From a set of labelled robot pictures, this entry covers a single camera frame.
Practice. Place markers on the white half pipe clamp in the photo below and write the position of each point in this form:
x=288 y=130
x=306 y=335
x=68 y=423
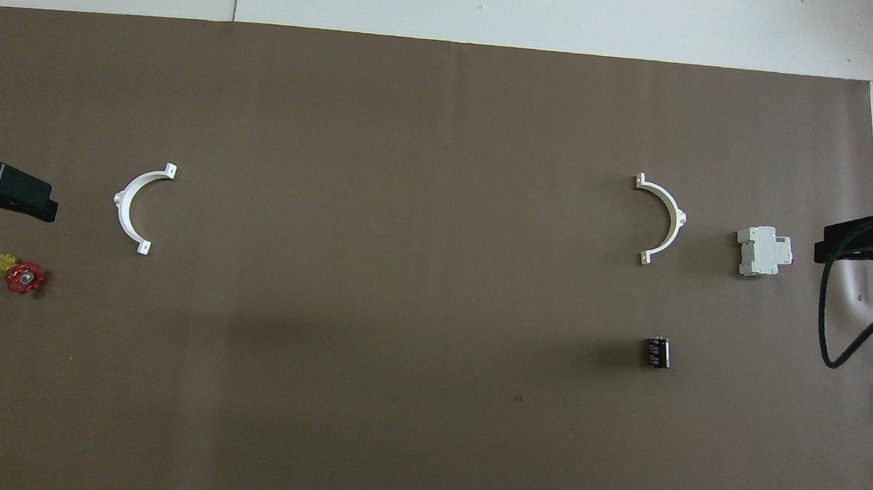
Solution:
x=125 y=208
x=675 y=215

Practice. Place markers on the white circuit breaker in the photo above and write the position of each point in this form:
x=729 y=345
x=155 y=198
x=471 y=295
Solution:
x=762 y=252

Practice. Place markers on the black cylindrical capacitor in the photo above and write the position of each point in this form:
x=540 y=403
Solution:
x=658 y=352

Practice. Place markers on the brown paper mat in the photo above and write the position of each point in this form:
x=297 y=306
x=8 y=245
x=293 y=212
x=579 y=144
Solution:
x=424 y=428

